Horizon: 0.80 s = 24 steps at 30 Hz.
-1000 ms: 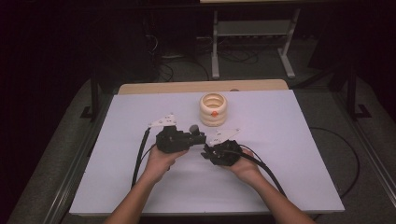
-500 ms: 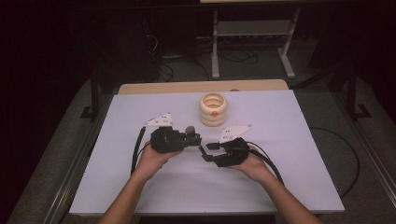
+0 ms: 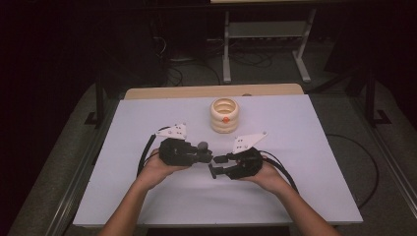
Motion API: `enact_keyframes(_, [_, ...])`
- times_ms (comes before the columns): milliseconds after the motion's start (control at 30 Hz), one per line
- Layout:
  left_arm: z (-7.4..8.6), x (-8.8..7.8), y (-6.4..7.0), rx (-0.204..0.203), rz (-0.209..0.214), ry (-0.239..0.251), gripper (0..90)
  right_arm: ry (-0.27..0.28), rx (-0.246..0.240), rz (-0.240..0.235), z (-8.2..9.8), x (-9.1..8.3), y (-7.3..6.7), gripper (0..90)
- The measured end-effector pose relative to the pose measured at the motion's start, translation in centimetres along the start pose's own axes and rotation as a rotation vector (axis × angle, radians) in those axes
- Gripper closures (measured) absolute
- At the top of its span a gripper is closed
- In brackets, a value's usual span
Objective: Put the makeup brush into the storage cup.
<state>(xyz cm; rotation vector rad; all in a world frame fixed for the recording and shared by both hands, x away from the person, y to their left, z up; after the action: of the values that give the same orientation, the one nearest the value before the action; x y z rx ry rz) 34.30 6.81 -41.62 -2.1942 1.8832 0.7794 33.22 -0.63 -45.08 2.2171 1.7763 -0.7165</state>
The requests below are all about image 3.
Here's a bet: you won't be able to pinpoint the cream ribbed holder cup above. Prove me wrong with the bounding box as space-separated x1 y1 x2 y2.
209 97 240 135

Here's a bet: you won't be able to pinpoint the black floor cable loop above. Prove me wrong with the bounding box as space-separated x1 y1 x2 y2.
325 133 381 211

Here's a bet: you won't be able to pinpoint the hand-held gripper cable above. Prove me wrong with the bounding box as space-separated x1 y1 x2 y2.
259 149 300 194
136 126 171 178

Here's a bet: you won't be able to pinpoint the tangled black floor cables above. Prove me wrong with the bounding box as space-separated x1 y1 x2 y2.
165 52 273 87

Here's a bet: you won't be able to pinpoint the black metal stand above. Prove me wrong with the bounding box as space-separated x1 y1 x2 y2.
364 70 392 127
84 73 106 128

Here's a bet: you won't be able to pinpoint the right hand-held gripper cable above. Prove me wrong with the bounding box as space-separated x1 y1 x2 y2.
259 149 300 194

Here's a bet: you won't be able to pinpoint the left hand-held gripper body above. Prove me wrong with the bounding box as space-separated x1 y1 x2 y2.
155 123 199 167

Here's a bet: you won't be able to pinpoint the person's right hand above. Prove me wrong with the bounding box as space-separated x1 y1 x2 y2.
241 160 290 195

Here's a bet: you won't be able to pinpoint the person's left hand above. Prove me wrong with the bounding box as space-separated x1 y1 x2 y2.
137 148 192 192

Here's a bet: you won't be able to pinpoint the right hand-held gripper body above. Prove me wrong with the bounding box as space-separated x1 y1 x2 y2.
225 131 268 181

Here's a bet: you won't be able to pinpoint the left hand-held gripper cable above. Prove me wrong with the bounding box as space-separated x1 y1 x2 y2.
136 126 171 178

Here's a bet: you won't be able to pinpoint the white metal desk frame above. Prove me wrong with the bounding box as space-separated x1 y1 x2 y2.
221 9 318 85

